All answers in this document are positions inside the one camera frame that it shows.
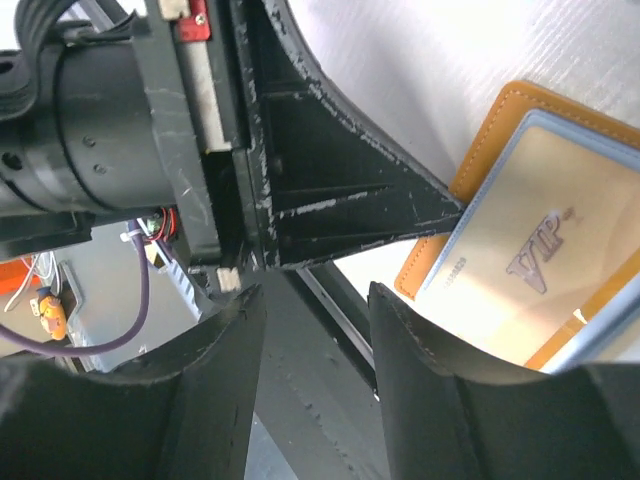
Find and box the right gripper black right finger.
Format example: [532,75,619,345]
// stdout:
[368,283,639,479]

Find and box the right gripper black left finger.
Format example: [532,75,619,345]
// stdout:
[1,286,266,479]

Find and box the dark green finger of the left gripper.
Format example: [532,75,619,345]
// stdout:
[229,1,464,270]

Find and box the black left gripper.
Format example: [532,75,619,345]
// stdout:
[1,1,260,268]

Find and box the yellow leather card holder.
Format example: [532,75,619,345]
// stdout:
[394,81,639,372]

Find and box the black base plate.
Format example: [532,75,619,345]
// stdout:
[245,267,390,479]

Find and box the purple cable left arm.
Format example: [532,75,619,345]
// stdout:
[0,219,154,359]

